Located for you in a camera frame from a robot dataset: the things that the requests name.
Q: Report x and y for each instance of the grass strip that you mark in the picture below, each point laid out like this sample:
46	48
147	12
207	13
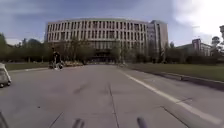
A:
186	69
23	65

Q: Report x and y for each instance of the grey kerb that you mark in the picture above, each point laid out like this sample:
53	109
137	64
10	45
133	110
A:
190	79

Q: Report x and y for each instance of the row of trees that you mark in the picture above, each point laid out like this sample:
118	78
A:
30	51

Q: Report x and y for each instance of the robot's own part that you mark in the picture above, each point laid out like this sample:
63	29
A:
78	123
142	122

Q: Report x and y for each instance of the person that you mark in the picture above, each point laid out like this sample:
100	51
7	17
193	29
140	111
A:
56	59

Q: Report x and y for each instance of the small white vehicle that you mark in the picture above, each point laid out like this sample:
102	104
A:
4	75

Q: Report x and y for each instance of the grey asphalt road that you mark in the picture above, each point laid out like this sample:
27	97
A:
93	90

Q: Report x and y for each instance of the beige curved multi-storey building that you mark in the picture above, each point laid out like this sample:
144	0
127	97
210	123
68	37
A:
100	31

